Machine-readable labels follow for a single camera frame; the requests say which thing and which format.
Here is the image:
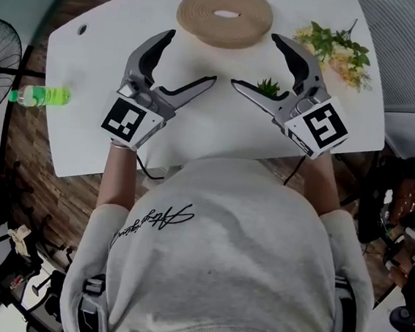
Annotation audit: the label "yellow artificial flower bouquet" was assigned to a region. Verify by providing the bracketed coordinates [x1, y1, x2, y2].
[287, 12, 379, 93]

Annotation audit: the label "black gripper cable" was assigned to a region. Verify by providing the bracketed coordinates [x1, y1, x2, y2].
[282, 155, 306, 189]
[132, 152, 167, 182]

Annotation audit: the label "person's right forearm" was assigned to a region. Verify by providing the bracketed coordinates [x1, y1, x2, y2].
[298, 151, 345, 219]

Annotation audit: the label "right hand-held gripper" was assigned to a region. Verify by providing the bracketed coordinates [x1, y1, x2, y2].
[222, 29, 360, 164]

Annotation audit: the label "person's grey sweatshirt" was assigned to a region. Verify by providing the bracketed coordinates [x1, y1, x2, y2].
[56, 141, 388, 332]

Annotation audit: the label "small green potted plant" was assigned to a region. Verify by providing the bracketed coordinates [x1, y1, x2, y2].
[255, 76, 282, 98]

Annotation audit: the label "green drink bottle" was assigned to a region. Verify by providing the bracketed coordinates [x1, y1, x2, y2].
[7, 81, 73, 112]

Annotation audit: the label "dark harness strap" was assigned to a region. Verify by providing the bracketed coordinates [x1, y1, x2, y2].
[329, 276, 361, 332]
[77, 273, 109, 332]

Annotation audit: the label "woven rope basket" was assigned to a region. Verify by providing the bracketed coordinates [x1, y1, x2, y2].
[190, 30, 262, 53]

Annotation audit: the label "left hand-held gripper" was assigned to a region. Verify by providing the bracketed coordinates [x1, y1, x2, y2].
[98, 22, 222, 160]

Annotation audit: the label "person's left forearm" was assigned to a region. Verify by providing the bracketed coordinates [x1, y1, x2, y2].
[95, 142, 141, 214]

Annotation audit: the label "brown leather bag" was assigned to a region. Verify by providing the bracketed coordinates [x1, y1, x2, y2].
[387, 177, 415, 227]

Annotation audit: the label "cream cloth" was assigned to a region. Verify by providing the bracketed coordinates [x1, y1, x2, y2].
[5, 224, 34, 257]

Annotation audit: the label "round beige woven mat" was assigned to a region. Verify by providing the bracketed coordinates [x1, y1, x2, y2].
[174, 0, 276, 50]

